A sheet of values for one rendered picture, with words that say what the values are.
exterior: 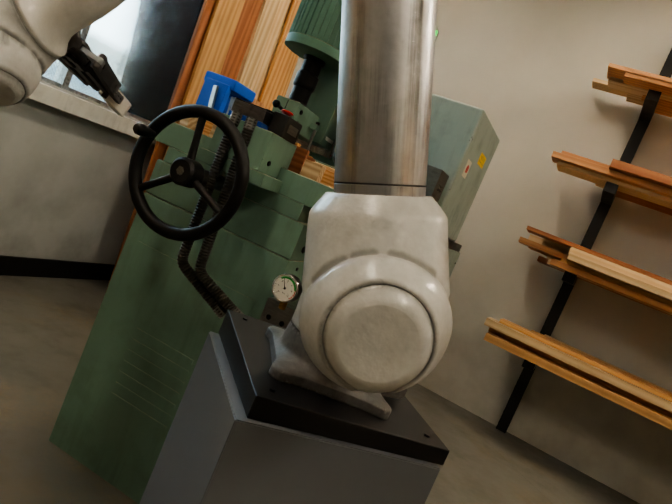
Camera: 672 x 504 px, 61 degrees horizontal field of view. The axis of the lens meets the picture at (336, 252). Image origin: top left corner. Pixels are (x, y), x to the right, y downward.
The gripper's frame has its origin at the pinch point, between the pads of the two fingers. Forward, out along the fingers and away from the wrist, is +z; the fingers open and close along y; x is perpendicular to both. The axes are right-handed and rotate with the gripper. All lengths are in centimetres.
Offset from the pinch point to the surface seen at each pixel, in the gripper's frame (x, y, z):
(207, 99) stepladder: -53, 61, 99
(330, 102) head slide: -41, -13, 49
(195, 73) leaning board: -80, 102, 134
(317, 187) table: -11.3, -29.6, 32.9
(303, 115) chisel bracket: -32, -12, 42
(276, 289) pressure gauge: 13.4, -32.2, 35.2
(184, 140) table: -9.7, 8.1, 33.6
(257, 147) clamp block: -10.9, -16.9, 23.0
